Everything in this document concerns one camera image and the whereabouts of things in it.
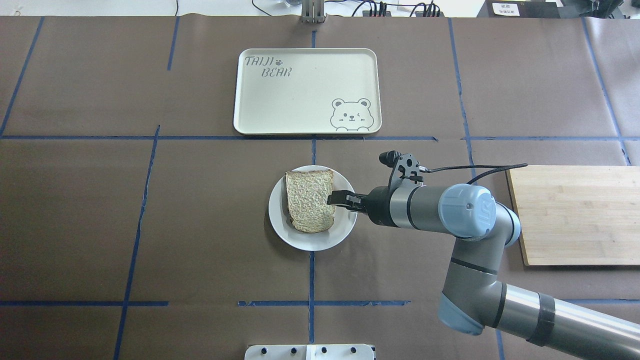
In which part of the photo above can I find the white round plate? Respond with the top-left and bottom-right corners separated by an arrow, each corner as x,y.
269,165 -> 357,252

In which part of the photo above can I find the bread slice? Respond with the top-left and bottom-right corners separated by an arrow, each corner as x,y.
285,170 -> 335,234

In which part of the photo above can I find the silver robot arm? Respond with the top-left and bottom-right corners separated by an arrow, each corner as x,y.
326,182 -> 640,360

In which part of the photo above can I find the cream bear serving tray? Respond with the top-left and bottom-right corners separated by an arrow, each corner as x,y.
233,48 -> 383,136

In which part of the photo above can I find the black power strip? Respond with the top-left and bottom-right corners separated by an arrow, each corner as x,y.
351,1 -> 445,18

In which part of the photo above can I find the bamboo cutting board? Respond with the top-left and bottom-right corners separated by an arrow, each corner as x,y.
507,165 -> 640,266

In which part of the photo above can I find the black labelled box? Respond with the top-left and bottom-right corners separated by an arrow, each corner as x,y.
476,0 -> 561,19

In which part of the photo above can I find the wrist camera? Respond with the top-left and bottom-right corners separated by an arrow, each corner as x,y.
378,150 -> 425,192

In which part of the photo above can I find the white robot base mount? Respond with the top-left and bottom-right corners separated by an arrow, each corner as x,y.
244,343 -> 377,360

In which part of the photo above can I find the black camera cable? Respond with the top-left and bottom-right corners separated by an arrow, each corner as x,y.
421,162 -> 529,186

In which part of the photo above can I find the metal camera post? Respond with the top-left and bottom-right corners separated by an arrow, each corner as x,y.
301,0 -> 327,24

